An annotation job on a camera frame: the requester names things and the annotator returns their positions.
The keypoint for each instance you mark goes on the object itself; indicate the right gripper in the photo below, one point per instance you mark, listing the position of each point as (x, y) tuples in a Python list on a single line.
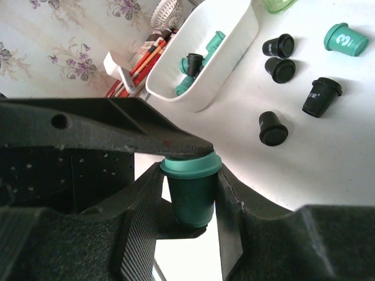
[(71, 153)]

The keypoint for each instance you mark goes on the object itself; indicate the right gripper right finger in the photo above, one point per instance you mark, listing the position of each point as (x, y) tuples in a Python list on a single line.
[(260, 240)]

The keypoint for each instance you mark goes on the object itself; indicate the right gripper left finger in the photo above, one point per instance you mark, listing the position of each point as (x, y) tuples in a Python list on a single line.
[(113, 240)]

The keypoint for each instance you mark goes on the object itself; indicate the teal coffee capsule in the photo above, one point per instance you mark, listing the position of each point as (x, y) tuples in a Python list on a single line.
[(341, 38), (212, 45), (184, 65), (192, 186), (184, 85)]

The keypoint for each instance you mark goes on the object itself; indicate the black coffee capsule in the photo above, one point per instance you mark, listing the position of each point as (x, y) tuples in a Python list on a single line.
[(282, 46), (323, 93), (281, 70), (272, 131), (194, 63)]

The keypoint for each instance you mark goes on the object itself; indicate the white storage basket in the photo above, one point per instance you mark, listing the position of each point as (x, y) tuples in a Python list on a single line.
[(236, 19)]

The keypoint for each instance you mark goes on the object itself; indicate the striped orange placemat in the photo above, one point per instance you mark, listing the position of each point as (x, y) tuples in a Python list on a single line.
[(148, 55)]

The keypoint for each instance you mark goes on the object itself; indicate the white lattice bowl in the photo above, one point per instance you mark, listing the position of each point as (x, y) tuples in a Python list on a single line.
[(166, 15)]

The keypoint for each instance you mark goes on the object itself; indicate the green glass cup left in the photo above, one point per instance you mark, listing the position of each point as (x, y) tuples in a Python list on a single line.
[(277, 6)]

